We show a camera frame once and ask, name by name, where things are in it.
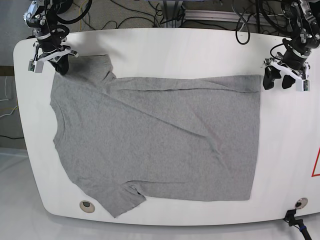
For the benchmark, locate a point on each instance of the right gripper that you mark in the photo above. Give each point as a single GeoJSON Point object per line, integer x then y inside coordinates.
{"type": "Point", "coordinates": [45, 49]}

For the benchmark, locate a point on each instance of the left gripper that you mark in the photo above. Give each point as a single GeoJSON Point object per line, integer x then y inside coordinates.
{"type": "Point", "coordinates": [293, 64]}

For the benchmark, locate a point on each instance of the grey t-shirt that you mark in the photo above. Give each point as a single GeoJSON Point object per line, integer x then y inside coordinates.
{"type": "Point", "coordinates": [121, 140]}

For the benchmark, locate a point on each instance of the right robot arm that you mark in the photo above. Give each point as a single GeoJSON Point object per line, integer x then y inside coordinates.
{"type": "Point", "coordinates": [41, 18]}

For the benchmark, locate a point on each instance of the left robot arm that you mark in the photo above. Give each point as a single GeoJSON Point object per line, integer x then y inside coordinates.
{"type": "Point", "coordinates": [305, 28]}

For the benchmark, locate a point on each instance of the red triangle sticker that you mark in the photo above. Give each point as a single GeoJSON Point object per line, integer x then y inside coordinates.
{"type": "Point", "coordinates": [316, 167]}

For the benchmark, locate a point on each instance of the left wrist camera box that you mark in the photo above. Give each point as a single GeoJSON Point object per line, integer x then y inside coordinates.
{"type": "Point", "coordinates": [303, 85]}

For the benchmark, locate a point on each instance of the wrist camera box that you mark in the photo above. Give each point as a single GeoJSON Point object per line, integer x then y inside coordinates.
{"type": "Point", "coordinates": [35, 66]}
{"type": "Point", "coordinates": [303, 85]}

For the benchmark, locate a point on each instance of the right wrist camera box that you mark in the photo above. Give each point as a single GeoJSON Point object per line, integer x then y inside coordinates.
{"type": "Point", "coordinates": [35, 66]}

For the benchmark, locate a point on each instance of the aluminium frame rail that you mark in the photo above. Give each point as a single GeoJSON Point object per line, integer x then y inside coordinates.
{"type": "Point", "coordinates": [210, 15]}

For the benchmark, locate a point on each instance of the right table cable grommet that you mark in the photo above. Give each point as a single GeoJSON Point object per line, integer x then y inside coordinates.
{"type": "Point", "coordinates": [301, 203]}

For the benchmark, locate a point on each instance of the table cable grommet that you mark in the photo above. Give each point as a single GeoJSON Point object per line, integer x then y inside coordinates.
{"type": "Point", "coordinates": [301, 203]}
{"type": "Point", "coordinates": [87, 206]}

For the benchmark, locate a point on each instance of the black clamp with cable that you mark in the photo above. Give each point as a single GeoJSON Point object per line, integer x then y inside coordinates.
{"type": "Point", "coordinates": [292, 221]}

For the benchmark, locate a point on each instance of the left table cable grommet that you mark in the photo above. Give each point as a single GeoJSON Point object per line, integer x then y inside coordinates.
{"type": "Point", "coordinates": [87, 206]}

